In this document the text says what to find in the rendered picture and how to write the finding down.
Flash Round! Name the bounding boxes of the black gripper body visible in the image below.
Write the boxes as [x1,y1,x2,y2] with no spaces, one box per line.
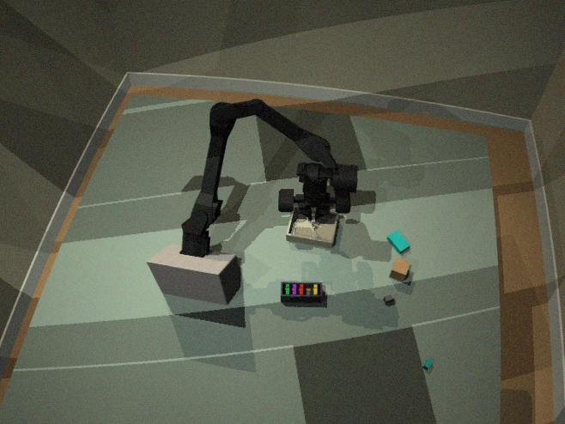
[278,185,350,214]

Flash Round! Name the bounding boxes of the tan rectangular tray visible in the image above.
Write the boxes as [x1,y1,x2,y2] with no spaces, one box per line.
[286,205,339,249]

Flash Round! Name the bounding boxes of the orange-brown block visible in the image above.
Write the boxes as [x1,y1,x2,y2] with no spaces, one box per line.
[389,257,410,282]

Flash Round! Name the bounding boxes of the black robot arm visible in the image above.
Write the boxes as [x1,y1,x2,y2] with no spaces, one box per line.
[179,99,358,257]

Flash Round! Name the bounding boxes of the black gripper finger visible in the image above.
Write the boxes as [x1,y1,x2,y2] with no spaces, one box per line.
[315,208,331,220]
[299,207,312,220]

